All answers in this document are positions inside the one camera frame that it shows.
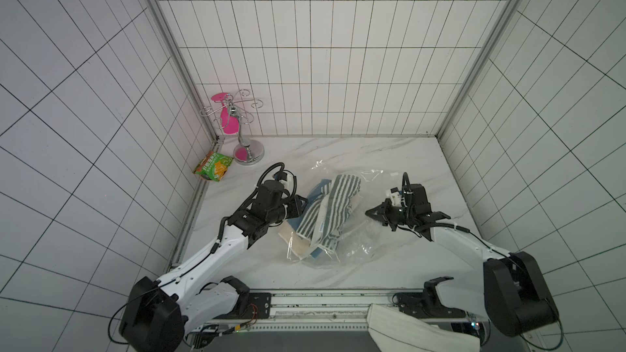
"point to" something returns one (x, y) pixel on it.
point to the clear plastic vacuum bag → (361, 238)
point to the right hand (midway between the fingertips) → (365, 207)
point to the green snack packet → (213, 166)
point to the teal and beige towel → (296, 245)
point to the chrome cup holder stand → (246, 152)
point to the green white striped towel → (324, 221)
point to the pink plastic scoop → (230, 123)
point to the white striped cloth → (393, 331)
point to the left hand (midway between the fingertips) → (302, 206)
